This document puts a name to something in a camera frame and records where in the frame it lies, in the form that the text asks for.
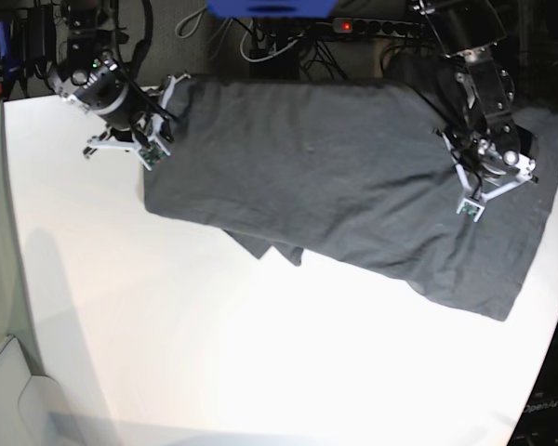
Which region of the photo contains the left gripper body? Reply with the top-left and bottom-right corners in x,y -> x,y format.
480,157 -> 520,184

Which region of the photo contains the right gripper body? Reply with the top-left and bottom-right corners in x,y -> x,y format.
95,99 -> 144,139

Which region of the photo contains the dark grey t-shirt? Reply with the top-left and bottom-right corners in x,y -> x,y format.
143,58 -> 558,321

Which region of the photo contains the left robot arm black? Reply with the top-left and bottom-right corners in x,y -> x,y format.
412,1 -> 536,182

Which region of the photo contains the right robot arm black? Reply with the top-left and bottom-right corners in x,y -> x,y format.
48,1 -> 154,142

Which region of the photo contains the blue box overhead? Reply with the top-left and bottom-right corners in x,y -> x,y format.
206,0 -> 337,18

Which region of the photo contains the grey bin at left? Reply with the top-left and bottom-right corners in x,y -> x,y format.
0,336 -> 85,445

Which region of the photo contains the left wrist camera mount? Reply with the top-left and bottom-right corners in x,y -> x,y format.
435,128 -> 538,222

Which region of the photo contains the white cable loop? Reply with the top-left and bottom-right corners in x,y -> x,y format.
239,27 -> 303,63

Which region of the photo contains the black power strip red switch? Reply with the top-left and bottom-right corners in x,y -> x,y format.
332,18 -> 425,38

